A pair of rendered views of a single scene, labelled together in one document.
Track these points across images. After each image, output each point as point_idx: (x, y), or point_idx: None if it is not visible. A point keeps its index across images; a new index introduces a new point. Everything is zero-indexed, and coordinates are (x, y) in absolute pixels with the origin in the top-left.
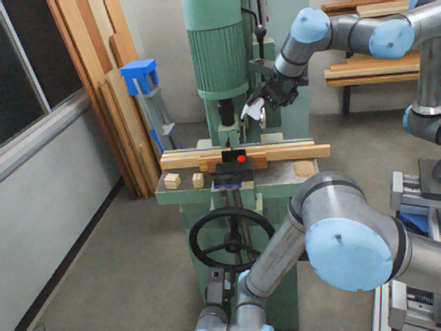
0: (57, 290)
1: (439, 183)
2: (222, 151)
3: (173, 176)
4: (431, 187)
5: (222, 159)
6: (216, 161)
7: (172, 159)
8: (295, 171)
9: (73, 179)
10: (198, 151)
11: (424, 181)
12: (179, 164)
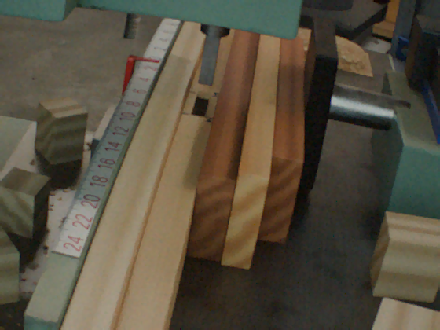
0: None
1: (324, 9)
2: (328, 54)
3: (414, 318)
4: (339, 20)
5: (331, 101)
6: (303, 135)
7: (153, 313)
8: (339, 60)
9: None
10: (130, 172)
11: (313, 14)
12: (168, 320)
